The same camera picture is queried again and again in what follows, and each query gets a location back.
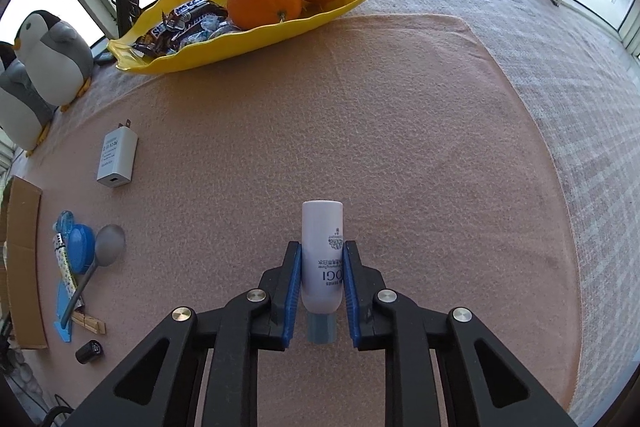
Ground grey spoon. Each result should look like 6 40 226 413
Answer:
60 224 127 325

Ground black cable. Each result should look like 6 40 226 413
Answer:
0 377 73 427

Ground small grey penguin plush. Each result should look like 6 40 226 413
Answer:
13 10 95 112

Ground white plastic bottle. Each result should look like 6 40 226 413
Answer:
300 200 346 345

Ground cardboard box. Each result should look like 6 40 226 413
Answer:
0 176 48 350

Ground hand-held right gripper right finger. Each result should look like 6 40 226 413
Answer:
343 239 578 427

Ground clear blue round cap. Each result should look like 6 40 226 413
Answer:
52 209 76 234

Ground blue wrapped candy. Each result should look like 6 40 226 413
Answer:
175 32 211 54
197 17 236 38

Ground light blue plastic piece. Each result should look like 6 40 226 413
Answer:
51 279 76 343

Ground dark wrapped chocolate bar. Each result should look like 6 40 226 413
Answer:
131 24 173 56
159 0 229 36

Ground beige felt mat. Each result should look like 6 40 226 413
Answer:
10 14 581 427

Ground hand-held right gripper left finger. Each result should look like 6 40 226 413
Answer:
65 241 303 427

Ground wooden clothespin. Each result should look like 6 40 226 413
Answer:
70 311 107 336

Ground small black cylinder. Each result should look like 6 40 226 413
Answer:
75 339 104 364

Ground white USB charger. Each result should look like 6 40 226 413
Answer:
96 119 138 186

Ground white patterned lighter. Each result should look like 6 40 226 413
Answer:
52 233 83 308

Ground grey checked cloth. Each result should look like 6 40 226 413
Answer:
350 0 640 427

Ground yellow leaf-shaped tray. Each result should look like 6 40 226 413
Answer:
106 0 394 75

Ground blue round lid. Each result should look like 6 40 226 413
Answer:
67 224 96 275

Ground large grey penguin plush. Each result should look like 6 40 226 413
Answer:
0 42 58 156

